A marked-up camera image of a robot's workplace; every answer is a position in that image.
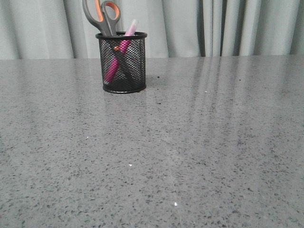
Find pink highlighter pen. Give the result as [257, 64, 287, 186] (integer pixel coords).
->
[104, 19, 138, 85]

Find grey curtain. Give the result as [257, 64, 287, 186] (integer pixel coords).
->
[0, 0, 304, 60]

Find black mesh pen holder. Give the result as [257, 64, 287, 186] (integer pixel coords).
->
[95, 31, 147, 94]

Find grey orange scissors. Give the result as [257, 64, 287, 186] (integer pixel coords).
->
[82, 0, 121, 37]

